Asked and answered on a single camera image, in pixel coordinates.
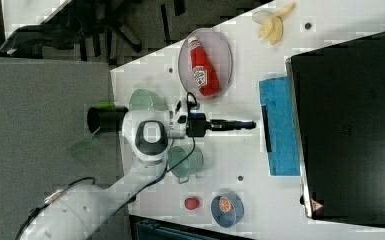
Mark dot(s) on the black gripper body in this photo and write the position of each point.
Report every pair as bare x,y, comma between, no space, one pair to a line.
197,125

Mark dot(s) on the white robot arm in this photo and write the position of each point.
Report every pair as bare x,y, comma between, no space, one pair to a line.
76,211

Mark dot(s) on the grey round plate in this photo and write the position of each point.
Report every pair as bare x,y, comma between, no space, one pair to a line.
218,52

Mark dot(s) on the large green bowl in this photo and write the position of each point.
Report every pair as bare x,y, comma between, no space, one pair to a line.
143,99

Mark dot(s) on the black office chair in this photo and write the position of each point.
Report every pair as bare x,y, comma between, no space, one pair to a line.
62,24

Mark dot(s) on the red strawberry toy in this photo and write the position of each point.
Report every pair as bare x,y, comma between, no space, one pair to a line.
191,203

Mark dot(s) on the red ketchup bottle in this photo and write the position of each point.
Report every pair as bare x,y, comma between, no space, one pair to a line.
203,71

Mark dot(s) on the peeled banana toy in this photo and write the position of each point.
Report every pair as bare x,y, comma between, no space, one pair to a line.
272,22

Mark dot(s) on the blue bowl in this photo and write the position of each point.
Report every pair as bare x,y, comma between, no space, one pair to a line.
227,217

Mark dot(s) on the black cylinder table clamp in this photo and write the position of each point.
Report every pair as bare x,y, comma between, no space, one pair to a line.
106,117

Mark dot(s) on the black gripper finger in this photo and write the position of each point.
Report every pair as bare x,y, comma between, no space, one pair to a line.
231,125

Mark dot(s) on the orange slice toy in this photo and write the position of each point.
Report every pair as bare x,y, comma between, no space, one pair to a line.
224,204

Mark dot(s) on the green measuring cup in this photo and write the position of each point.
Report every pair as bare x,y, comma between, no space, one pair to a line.
185,161

